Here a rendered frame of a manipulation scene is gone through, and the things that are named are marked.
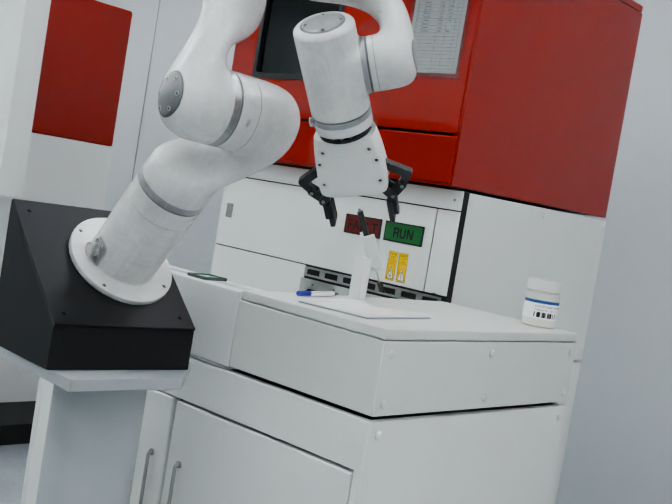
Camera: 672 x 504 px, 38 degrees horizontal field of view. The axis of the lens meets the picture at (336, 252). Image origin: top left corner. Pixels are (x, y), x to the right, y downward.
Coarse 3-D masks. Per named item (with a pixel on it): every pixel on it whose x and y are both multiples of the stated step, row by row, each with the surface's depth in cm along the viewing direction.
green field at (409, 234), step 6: (390, 228) 237; (396, 228) 236; (402, 228) 234; (408, 228) 233; (414, 228) 232; (420, 228) 231; (390, 234) 237; (396, 234) 235; (402, 234) 234; (408, 234) 233; (414, 234) 232; (420, 234) 231; (396, 240) 235; (402, 240) 234; (408, 240) 233; (414, 240) 232; (420, 240) 231
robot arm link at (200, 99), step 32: (224, 0) 150; (256, 0) 152; (192, 32) 151; (224, 32) 147; (192, 64) 144; (224, 64) 146; (160, 96) 146; (192, 96) 143; (224, 96) 145; (192, 128) 145; (224, 128) 147
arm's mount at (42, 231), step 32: (32, 224) 164; (64, 224) 169; (32, 256) 159; (64, 256) 164; (0, 288) 166; (32, 288) 158; (64, 288) 159; (0, 320) 165; (32, 320) 157; (64, 320) 154; (96, 320) 158; (128, 320) 162; (160, 320) 167; (32, 352) 156; (64, 352) 154; (96, 352) 158; (128, 352) 162; (160, 352) 167
